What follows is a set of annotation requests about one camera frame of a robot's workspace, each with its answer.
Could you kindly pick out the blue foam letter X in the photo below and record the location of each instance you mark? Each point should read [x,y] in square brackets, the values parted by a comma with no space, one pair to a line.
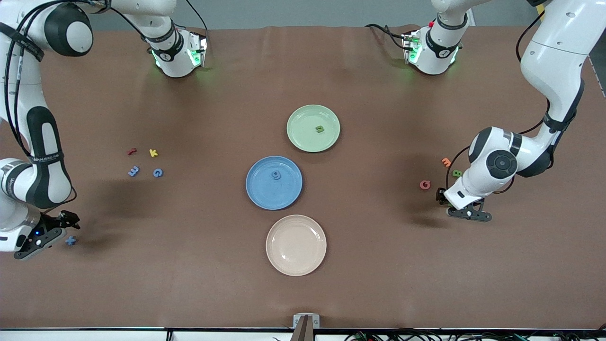
[70,240]

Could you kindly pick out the blue foam letter E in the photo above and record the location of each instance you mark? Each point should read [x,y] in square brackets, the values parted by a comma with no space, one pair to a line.
[134,171]

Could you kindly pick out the blue foam letter G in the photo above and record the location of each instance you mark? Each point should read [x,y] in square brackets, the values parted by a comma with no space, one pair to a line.
[155,173]

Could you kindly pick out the blue foam number 9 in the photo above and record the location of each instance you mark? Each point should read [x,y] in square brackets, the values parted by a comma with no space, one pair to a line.
[278,177]

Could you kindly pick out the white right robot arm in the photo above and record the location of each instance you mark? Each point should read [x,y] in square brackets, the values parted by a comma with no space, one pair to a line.
[71,33]

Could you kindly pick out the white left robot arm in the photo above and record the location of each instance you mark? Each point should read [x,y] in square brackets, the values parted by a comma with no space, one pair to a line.
[554,71]

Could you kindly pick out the pink foam letter Q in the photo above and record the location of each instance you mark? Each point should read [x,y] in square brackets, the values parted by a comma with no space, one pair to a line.
[421,184]

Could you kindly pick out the orange foam letter E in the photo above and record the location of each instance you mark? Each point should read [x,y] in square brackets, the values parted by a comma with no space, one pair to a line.
[446,162]

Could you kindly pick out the table cover sheet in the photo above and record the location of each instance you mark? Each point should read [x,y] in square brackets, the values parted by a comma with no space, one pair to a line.
[142,284]

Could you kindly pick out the green plate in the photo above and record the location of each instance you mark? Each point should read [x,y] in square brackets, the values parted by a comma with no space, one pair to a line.
[303,137]

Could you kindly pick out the beige plate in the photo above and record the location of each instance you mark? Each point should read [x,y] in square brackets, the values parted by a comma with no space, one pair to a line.
[296,245]

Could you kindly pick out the blue plate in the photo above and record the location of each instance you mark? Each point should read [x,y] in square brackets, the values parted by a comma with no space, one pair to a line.
[265,189]

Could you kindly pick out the metal clamp bracket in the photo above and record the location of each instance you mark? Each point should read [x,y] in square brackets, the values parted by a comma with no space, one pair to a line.
[316,321]

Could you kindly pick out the grey camera pole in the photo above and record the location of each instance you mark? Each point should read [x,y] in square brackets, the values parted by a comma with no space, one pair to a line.
[304,334]

